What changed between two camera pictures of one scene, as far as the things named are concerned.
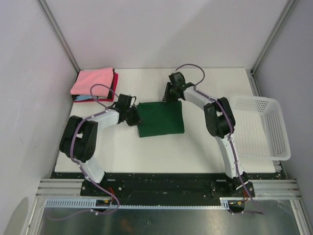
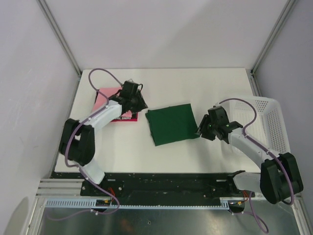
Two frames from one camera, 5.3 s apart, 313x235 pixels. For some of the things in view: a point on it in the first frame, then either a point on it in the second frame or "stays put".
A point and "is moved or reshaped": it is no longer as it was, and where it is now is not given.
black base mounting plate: [165, 186] stays put
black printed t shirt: [87, 97] is moved or reshaped
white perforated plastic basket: [259, 130] stays put
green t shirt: [160, 118] is moved or reshaped
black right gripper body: [170, 95] → [207, 128]
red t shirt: [116, 75] is moved or reshaped
